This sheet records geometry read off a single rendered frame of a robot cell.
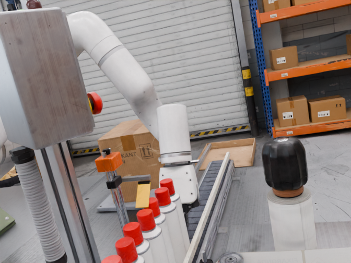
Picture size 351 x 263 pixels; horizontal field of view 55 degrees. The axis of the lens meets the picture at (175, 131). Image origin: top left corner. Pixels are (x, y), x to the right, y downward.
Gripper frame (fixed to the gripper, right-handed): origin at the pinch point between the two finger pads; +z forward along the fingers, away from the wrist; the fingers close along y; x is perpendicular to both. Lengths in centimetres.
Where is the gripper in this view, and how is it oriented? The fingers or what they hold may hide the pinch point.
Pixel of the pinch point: (182, 222)
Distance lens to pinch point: 92.3
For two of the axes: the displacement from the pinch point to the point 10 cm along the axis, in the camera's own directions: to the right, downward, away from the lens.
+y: 9.4, -1.3, -3.1
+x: 3.2, 0.6, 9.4
